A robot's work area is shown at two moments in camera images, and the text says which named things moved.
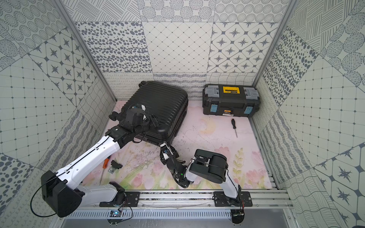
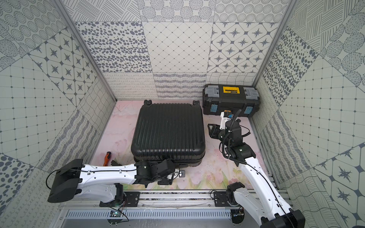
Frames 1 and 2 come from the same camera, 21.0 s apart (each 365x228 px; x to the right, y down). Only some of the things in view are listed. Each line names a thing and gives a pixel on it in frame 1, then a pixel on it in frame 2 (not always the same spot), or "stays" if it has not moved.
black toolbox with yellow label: (231, 100) stays
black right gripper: (176, 154) -> (215, 129)
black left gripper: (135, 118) -> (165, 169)
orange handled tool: (105, 163) stays
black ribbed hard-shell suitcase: (168, 104) -> (175, 132)
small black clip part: (115, 166) stays
